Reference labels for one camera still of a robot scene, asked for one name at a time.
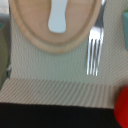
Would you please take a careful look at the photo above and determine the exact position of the orange handled toy fork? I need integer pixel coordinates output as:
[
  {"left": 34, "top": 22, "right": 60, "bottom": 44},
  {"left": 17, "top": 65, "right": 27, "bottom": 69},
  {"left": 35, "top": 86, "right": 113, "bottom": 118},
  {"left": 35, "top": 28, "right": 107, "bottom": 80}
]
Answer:
[{"left": 87, "top": 0, "right": 107, "bottom": 76}]

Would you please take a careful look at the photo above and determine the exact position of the gripper teal padded left finger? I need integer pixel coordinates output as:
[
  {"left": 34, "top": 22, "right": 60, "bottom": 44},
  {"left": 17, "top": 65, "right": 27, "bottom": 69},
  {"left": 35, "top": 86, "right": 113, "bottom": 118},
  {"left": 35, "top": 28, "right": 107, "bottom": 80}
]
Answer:
[{"left": 0, "top": 21, "right": 12, "bottom": 88}]

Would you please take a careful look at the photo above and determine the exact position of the gripper teal padded right finger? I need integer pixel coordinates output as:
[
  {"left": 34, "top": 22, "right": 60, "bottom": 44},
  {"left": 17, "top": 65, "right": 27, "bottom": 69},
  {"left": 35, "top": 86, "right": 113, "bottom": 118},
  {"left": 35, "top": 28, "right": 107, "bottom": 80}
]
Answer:
[{"left": 122, "top": 11, "right": 128, "bottom": 51}]

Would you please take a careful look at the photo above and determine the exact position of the round wooden plate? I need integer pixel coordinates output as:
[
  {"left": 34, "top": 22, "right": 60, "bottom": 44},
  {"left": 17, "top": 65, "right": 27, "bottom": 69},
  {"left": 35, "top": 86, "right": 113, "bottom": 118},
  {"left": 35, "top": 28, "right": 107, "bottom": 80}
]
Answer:
[{"left": 9, "top": 0, "right": 102, "bottom": 54}]

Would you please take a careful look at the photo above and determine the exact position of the red toy tomato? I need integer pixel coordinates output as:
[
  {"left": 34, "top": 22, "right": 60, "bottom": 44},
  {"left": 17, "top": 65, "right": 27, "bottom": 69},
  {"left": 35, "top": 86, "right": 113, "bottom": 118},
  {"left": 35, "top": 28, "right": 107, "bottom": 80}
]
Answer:
[{"left": 114, "top": 86, "right": 128, "bottom": 128}]

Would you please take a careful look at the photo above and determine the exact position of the beige woven placemat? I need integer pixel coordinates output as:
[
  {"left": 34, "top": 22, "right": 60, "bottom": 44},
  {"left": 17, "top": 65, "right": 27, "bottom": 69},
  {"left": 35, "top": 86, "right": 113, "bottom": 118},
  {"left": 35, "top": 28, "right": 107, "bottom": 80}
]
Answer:
[{"left": 0, "top": 0, "right": 128, "bottom": 108}]

